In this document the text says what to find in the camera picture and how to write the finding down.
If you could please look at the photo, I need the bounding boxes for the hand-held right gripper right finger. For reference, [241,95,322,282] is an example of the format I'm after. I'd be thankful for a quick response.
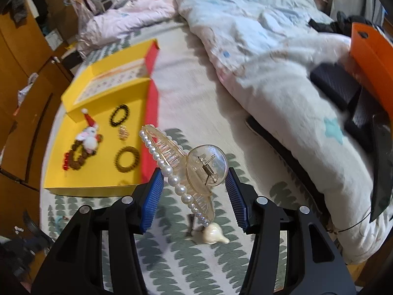
[225,168,358,295]

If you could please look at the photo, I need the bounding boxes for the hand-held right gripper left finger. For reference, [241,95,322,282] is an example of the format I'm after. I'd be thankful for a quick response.
[31,168,165,295]

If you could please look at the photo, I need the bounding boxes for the pearl hair claw clip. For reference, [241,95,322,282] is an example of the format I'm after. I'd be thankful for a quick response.
[139,124,228,225]

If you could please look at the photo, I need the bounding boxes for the black bead bracelet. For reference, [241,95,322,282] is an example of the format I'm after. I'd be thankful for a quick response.
[110,104,130,127]

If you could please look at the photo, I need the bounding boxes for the yellow cardboard box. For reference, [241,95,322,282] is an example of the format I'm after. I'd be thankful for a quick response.
[43,38,162,198]

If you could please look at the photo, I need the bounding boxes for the white seashell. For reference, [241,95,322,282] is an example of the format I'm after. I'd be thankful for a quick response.
[196,223,230,246]

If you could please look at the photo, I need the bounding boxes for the pale printed quilt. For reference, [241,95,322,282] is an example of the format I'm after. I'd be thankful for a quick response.
[167,0,393,265]

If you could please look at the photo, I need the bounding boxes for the black ribbed block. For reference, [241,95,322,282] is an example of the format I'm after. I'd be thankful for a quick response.
[309,62,363,112]

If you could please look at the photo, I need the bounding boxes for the clear plastic bag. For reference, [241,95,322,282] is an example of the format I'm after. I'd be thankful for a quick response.
[18,72,39,99]

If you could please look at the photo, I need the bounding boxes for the wooden cabinet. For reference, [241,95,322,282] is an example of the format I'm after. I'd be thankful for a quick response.
[0,0,84,237]

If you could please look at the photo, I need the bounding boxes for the orange plastic case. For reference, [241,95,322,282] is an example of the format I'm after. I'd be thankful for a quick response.
[349,21,393,118]

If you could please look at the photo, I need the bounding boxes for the dark hanging clothes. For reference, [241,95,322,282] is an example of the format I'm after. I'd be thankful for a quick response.
[1,0,50,29]

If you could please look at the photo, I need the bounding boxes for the brown and red bead bracelet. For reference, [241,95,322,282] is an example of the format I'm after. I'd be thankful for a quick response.
[63,140,99,173]

